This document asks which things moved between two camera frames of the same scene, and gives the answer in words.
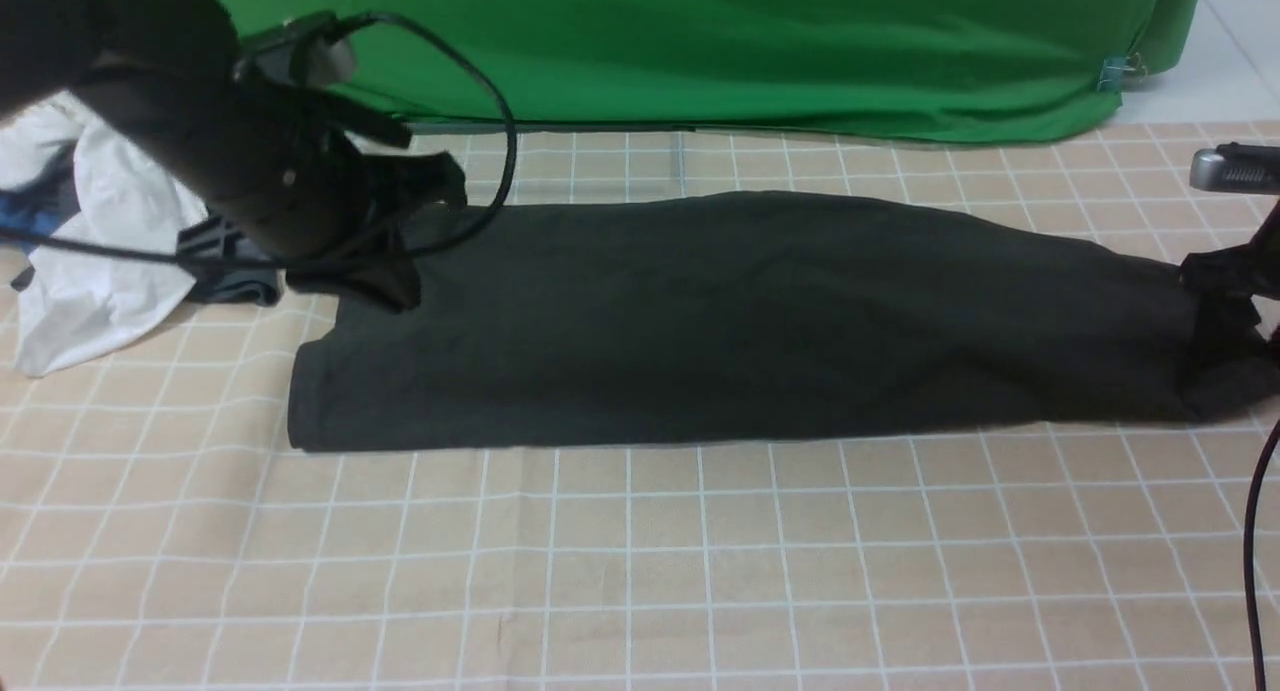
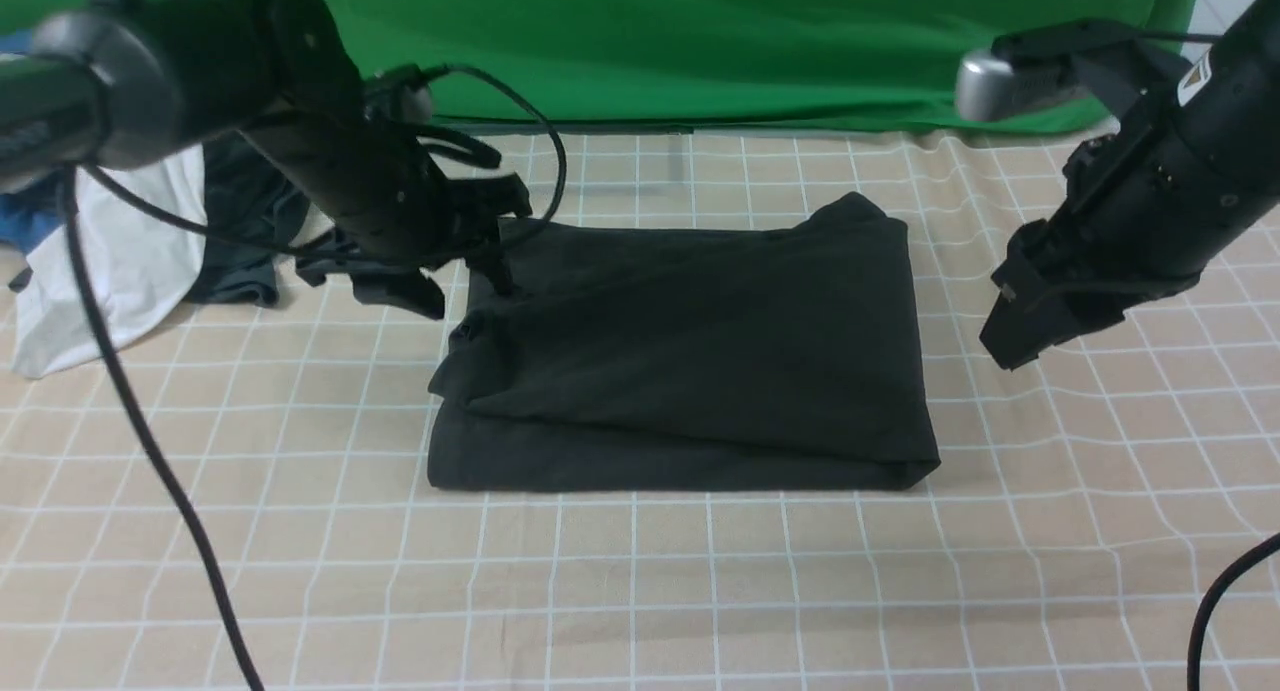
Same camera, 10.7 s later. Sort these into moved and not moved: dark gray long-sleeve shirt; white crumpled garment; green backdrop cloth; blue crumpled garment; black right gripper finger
Moved: dark gray long-sleeve shirt; black right gripper finger
Not moved: white crumpled garment; blue crumpled garment; green backdrop cloth
